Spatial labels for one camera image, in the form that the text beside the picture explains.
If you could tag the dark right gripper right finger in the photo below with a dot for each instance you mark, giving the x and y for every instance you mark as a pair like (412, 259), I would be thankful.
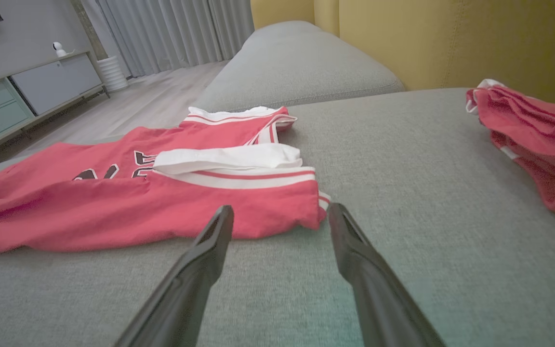
(378, 294)

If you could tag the grey tv cabinet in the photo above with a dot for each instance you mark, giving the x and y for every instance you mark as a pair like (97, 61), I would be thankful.
(51, 82)

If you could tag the plain red garment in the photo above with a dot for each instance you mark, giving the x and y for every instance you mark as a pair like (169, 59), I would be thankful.
(537, 135)

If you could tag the large grey sofa seat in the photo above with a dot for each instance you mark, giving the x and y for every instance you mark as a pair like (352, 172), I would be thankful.
(427, 193)

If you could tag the small white security camera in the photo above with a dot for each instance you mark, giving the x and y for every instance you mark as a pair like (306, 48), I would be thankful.
(59, 48)

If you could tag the grey pleated curtain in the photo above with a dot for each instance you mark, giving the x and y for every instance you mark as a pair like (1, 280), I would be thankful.
(171, 29)

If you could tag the white ribbed cylinder appliance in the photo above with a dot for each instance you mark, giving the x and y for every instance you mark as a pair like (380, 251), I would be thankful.
(112, 74)

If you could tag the red white lettered jersey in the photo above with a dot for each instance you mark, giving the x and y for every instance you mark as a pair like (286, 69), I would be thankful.
(113, 207)

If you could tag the grey sofa ottoman section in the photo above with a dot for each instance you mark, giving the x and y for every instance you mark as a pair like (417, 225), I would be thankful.
(297, 67)

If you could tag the large yellow backrest cushion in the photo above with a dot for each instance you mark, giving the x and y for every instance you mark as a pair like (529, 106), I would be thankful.
(451, 43)

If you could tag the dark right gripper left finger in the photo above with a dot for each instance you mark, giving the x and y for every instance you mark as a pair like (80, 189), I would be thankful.
(191, 284)

